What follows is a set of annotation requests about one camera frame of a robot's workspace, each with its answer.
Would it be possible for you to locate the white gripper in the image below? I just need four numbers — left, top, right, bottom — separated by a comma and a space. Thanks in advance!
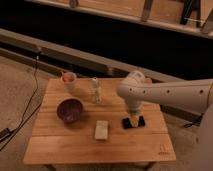
125, 99, 142, 127

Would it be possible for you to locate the black eraser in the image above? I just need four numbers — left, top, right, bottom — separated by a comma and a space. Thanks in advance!
122, 116, 145, 129

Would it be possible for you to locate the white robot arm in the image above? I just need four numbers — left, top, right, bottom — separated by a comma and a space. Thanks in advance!
116, 70, 213, 127

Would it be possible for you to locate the white sponge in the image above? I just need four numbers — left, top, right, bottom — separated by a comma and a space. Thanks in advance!
95, 120, 109, 140

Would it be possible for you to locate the clear plastic bottle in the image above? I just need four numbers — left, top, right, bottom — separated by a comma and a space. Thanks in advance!
91, 77, 101, 103

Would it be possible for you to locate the dark purple bowl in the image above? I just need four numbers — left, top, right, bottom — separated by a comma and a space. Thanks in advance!
57, 98, 83, 124

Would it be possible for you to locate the wooden table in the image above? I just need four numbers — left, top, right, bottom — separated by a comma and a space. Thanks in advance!
23, 78, 176, 164

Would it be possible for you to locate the black device on floor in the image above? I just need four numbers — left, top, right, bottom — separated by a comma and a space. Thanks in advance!
0, 128, 11, 143

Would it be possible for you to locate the black cable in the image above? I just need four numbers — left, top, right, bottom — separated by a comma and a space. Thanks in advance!
0, 49, 44, 151

